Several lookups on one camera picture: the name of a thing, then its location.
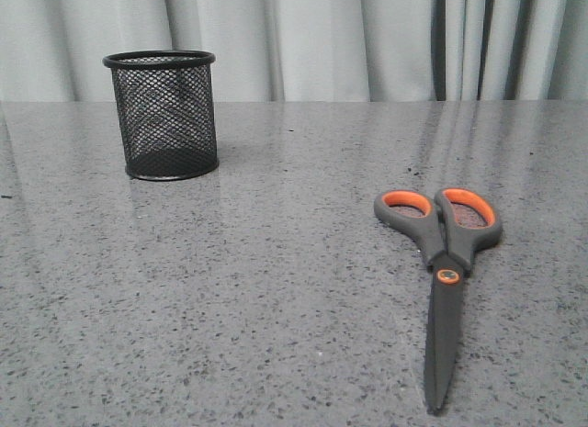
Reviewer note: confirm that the grey curtain backdrop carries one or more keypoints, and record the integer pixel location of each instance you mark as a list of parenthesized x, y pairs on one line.
[(306, 50)]

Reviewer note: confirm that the black mesh pen holder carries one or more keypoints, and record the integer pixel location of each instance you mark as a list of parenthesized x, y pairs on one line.
[(165, 109)]

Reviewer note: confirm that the black orange-handled scissors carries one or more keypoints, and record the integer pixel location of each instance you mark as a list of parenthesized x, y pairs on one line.
[(448, 229)]

